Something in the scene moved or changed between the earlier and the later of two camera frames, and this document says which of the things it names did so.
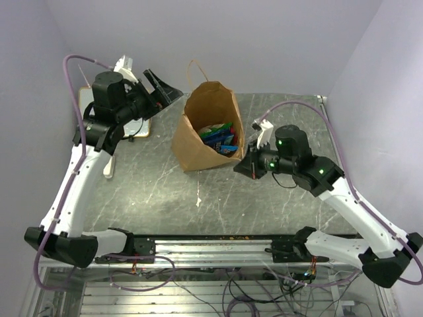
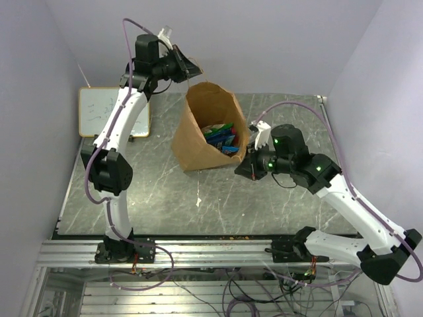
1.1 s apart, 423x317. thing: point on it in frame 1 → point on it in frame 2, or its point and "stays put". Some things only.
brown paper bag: [207, 104] stays put
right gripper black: [250, 166] stays put
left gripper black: [156, 102] → [186, 67]
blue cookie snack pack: [221, 141] stays put
